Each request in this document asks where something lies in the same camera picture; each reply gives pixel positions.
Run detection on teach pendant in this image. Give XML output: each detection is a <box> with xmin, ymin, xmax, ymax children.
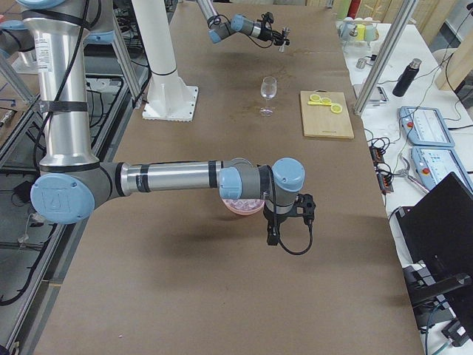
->
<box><xmin>411</xmin><ymin>146</ymin><xmax>472</xmax><ymax>191</ymax></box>
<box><xmin>398</xmin><ymin>106</ymin><xmax>455</xmax><ymax>147</ymax></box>

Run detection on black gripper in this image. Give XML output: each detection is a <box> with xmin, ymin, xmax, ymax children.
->
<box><xmin>259</xmin><ymin>22</ymin><xmax>290</xmax><ymax>47</ymax></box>
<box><xmin>263</xmin><ymin>211</ymin><xmax>285</xmax><ymax>246</ymax></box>

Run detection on lemon slice middle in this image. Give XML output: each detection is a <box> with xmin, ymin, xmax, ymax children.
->
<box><xmin>320</xmin><ymin>97</ymin><xmax>332</xmax><ymax>106</ymax></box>

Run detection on aluminium frame post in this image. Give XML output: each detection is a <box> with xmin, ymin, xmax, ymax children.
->
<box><xmin>354</xmin><ymin>0</ymin><xmax>418</xmax><ymax>116</ymax></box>

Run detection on teach pendant far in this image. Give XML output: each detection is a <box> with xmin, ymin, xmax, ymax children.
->
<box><xmin>398</xmin><ymin>106</ymin><xmax>455</xmax><ymax>147</ymax></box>

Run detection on lemon slice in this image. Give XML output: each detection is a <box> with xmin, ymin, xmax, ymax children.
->
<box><xmin>320</xmin><ymin>97</ymin><xmax>332</xmax><ymax>106</ymax></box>
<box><xmin>309</xmin><ymin>94</ymin><xmax>321</xmax><ymax>102</ymax></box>
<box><xmin>330</xmin><ymin>104</ymin><xmax>343</xmax><ymax>113</ymax></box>

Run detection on cup rack with cups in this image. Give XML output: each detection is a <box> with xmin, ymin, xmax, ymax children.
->
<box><xmin>336</xmin><ymin>17</ymin><xmax>381</xmax><ymax>47</ymax></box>

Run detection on teach pendant near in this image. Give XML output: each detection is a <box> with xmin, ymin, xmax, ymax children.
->
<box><xmin>411</xmin><ymin>146</ymin><xmax>472</xmax><ymax>191</ymax></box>

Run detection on pink bowl of ice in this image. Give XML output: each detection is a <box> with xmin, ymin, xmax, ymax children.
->
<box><xmin>222</xmin><ymin>199</ymin><xmax>265</xmax><ymax>216</ymax></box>

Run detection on bamboo cutting board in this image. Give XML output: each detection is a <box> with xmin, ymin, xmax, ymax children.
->
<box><xmin>300</xmin><ymin>91</ymin><xmax>354</xmax><ymax>139</ymax></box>

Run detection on black water bottle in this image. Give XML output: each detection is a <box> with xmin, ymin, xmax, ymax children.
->
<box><xmin>392</xmin><ymin>58</ymin><xmax>422</xmax><ymax>97</ymax></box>

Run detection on lemon slice far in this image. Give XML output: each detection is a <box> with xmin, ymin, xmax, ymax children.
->
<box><xmin>309</xmin><ymin>94</ymin><xmax>321</xmax><ymax>102</ymax></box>

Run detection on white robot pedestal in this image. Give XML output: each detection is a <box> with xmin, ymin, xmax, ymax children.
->
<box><xmin>132</xmin><ymin>0</ymin><xmax>199</xmax><ymax>122</ymax></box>

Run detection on steel jigger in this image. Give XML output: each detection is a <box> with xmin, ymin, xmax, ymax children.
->
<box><xmin>278</xmin><ymin>38</ymin><xmax>286</xmax><ymax>53</ymax></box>

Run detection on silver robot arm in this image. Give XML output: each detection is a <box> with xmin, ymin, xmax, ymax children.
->
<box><xmin>13</xmin><ymin>1</ymin><xmax>316</xmax><ymax>248</ymax></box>
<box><xmin>197</xmin><ymin>1</ymin><xmax>290</xmax><ymax>52</ymax></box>

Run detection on clear wine glass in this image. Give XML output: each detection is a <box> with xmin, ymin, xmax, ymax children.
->
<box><xmin>260</xmin><ymin>76</ymin><xmax>277</xmax><ymax>116</ymax></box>

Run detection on lemon slice near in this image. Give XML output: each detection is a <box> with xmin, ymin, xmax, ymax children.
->
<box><xmin>330</xmin><ymin>104</ymin><xmax>343</xmax><ymax>113</ymax></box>

